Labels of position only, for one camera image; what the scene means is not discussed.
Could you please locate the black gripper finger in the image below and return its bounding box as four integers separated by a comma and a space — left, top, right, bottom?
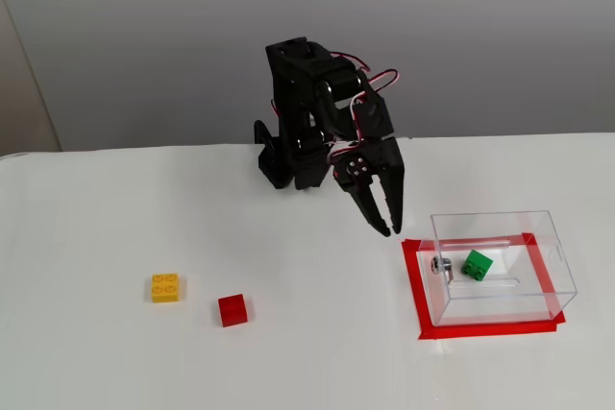
336, 154, 392, 239
376, 135, 407, 234

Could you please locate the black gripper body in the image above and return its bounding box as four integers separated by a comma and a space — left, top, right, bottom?
330, 91, 397, 177

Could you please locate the green lego brick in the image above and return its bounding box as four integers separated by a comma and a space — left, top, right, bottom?
460, 249, 495, 282

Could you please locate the transparent plastic box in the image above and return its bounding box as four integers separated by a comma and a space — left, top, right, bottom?
417, 209, 578, 329

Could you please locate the red lego brick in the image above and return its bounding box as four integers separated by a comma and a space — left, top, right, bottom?
217, 293, 255, 328

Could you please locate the yellow lego brick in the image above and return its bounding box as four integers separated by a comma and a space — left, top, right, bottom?
151, 273, 187, 304

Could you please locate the silver metal lock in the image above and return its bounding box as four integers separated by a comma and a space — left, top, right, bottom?
430, 255, 456, 282

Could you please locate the red white gripper servo cable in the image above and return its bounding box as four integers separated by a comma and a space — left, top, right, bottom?
328, 95, 368, 166

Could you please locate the red white elbow servo cable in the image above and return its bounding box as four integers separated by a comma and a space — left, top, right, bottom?
331, 50, 401, 94

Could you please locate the red tape frame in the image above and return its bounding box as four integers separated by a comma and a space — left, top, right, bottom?
401, 231, 567, 342

